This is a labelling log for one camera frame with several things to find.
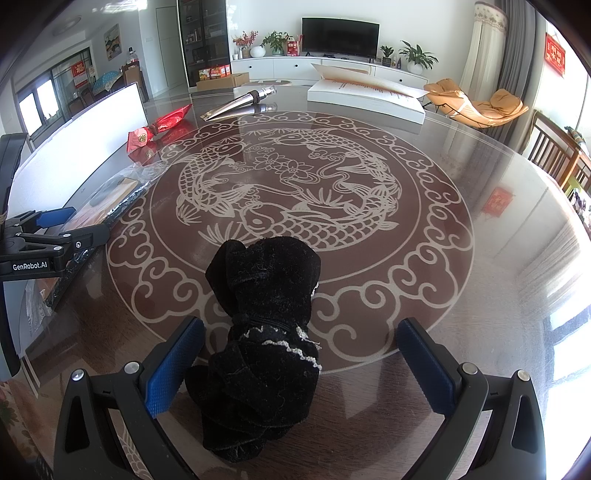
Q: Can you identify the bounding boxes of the red foil packet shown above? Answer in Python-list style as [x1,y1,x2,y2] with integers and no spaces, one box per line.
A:
[148,103,194,135]

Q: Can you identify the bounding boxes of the orange snack boxes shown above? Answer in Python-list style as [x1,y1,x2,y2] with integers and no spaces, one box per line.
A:
[198,65,232,82]

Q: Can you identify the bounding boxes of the silver cone-shaped tool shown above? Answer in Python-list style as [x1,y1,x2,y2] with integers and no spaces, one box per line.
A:
[199,85,278,122]

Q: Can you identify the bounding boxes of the white TV cabinet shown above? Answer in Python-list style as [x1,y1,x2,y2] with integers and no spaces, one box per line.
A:
[231,56,428,89]

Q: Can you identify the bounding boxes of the black velvet pouch white trim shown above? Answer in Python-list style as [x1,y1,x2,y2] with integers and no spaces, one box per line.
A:
[185,236,323,464]

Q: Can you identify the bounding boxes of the red packet gold emblem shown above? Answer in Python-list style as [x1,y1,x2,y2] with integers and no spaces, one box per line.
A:
[128,128,160,153]

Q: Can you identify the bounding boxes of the white flat carton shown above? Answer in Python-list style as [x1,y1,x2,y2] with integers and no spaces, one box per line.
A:
[307,63,430,124]

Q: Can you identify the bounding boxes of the black television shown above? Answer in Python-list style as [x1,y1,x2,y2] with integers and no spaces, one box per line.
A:
[301,17,380,59]

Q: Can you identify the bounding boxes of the blue patterned cloth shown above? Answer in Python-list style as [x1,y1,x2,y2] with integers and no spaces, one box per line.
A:
[92,71,126,93]

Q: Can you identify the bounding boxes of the flat cardboard box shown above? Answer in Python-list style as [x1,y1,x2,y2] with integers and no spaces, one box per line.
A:
[196,72,250,92]

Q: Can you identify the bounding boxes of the large potted plant white pot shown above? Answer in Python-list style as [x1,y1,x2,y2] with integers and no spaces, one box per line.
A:
[398,41,439,76]

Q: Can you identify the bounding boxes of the wooden chair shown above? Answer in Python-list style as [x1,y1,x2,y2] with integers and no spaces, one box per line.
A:
[526,110,591,195]

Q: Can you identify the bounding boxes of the white door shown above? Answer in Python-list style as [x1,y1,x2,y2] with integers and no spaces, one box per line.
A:
[154,7,184,96]

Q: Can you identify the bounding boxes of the orange lounge chair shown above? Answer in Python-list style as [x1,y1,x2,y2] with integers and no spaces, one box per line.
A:
[424,78,530,128]

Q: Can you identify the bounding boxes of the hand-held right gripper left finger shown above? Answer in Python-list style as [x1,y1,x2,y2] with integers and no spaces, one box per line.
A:
[54,316,206,480]

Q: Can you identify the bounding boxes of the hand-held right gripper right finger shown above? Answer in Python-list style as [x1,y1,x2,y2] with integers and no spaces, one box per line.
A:
[396,318,548,480]

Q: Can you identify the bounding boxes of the green leafy potted plant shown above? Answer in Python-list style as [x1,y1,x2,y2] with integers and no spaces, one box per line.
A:
[261,31,294,56]

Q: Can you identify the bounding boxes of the red wall hanging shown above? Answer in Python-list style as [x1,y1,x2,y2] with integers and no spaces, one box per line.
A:
[544,32,568,76]

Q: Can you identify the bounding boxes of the white sheer curtain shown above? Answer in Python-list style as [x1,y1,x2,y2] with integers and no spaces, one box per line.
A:
[459,0,509,91]

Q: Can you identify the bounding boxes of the framed wall painting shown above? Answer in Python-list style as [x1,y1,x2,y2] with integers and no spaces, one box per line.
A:
[102,23,122,61]

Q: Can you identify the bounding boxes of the long clear plastic package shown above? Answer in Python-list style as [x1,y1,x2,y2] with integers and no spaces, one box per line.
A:
[25,159,168,334]

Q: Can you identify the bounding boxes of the grey curtain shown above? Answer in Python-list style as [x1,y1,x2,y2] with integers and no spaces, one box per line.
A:
[496,0,549,154]

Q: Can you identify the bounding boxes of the red flower arrangement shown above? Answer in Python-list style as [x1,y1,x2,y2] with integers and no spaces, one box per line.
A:
[232,30,259,59]

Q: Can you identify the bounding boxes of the white panel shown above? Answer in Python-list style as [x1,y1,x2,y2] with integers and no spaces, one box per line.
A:
[7,82,149,224]

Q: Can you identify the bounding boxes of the black glass display cabinet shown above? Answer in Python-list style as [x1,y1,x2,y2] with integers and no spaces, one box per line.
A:
[177,0,233,89]

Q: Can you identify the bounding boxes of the brown cardboard box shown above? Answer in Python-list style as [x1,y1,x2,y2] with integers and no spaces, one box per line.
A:
[122,65,147,100]

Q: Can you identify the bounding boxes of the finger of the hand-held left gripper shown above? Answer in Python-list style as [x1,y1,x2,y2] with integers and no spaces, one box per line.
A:
[4,206,77,234]
[9,224,110,258]

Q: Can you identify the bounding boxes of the floral patterned cloth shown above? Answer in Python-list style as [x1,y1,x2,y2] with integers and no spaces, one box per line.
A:
[0,378,62,480]

